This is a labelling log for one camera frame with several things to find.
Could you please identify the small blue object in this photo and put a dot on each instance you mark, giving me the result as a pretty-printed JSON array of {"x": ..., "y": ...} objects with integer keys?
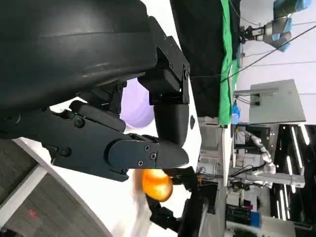
[{"x": 236, "y": 113}]

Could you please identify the black cloth backdrop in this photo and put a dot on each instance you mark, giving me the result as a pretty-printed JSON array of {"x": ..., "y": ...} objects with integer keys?
[{"x": 205, "y": 61}]

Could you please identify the grey cabinet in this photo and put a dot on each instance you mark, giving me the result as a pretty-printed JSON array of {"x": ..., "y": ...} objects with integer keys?
[{"x": 279, "y": 103}]

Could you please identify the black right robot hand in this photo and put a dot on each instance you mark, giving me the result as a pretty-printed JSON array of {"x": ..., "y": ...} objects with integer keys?
[{"x": 190, "y": 180}]

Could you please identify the orange white toy bread roll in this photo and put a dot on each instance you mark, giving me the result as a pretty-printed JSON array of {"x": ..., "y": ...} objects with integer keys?
[{"x": 158, "y": 186}]

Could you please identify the blue box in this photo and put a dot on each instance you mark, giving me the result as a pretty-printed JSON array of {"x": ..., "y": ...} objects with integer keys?
[{"x": 256, "y": 218}]

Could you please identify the green cloth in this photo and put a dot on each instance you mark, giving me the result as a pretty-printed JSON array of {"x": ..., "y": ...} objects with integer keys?
[{"x": 225, "y": 86}]

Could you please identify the lilac plate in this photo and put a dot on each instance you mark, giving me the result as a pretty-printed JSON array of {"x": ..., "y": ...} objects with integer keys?
[{"x": 135, "y": 108}]

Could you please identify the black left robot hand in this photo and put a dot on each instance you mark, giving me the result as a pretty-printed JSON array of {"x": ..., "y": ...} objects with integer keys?
[{"x": 61, "y": 49}]

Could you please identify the black table grommet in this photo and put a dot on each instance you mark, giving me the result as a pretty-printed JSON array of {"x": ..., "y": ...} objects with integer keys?
[{"x": 192, "y": 122}]

